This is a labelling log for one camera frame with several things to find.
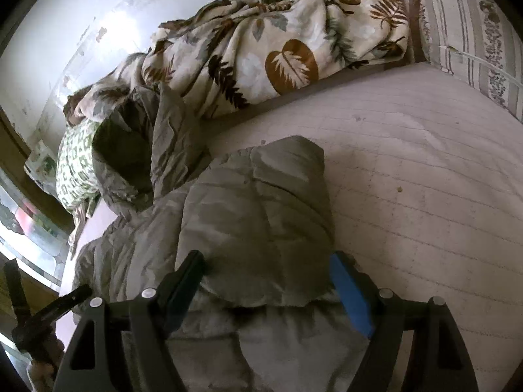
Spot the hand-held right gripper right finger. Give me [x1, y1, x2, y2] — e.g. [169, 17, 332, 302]
[329, 250, 480, 392]

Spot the striped floral cushion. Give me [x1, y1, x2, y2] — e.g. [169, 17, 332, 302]
[419, 0, 523, 121]

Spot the brown cloth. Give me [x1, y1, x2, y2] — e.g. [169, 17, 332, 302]
[63, 90, 94, 128]

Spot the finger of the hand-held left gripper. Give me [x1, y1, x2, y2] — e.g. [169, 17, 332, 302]
[28, 284, 93, 330]
[3, 258, 32, 339]

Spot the glass window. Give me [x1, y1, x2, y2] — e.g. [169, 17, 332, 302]
[0, 167, 72, 290]

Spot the grey padded jacket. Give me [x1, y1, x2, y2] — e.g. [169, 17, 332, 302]
[71, 86, 372, 392]

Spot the green checkered pillow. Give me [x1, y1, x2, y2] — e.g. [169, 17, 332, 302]
[55, 118, 103, 215]

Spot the bed with pink sheet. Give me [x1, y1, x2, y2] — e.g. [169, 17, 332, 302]
[57, 59, 523, 392]

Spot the floral printed cloth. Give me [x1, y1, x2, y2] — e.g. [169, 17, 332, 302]
[25, 141, 60, 194]

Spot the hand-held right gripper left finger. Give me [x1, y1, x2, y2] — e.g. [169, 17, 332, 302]
[53, 249, 206, 392]

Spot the leaf print blanket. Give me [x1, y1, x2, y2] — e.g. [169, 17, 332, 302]
[82, 0, 411, 127]

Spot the person's left hand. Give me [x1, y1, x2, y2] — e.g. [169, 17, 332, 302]
[26, 329, 66, 392]

